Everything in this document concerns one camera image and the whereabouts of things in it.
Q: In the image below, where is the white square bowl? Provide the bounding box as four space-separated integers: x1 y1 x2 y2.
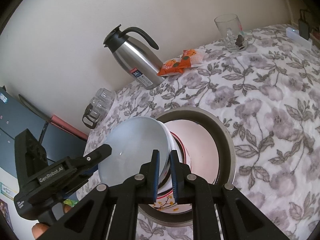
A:
157 121 176 181

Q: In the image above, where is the glass mug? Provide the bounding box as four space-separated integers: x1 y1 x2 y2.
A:
214 14 247 52

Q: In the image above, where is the red rim strawberry bowl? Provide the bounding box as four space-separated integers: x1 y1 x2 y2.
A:
158 132 192 198

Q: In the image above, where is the stainless steel thermos jug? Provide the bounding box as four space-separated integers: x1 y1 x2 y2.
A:
104 26 165 90

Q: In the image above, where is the dark hair clip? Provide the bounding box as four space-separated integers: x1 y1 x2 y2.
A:
235 34 244 48

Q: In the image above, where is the orange snack packet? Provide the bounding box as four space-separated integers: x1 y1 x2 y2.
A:
157 58 184 77
182 49 206 68

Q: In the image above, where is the white power strip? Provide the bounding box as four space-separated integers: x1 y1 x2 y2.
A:
286 27 312 50

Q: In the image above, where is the black power adapter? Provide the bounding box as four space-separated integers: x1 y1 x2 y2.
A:
298 18 310 40

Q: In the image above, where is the left hand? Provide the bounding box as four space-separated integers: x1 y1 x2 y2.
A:
31 204 72 239

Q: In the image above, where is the right orange snack packet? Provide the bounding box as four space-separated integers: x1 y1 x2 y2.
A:
182 49 206 68

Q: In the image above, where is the large steel basin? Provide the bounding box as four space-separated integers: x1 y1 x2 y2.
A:
139 107 235 228

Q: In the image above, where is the small drinking glass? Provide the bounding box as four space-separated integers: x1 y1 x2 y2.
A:
94 88 116 114

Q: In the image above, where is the left orange snack packet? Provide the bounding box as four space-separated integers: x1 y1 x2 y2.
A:
157 58 184 77

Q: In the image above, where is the pale blue ceramic bowl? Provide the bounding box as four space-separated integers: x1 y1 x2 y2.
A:
98 116 171 186

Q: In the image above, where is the floral grey tablecloth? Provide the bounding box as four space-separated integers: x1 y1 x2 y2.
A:
85 24 319 239

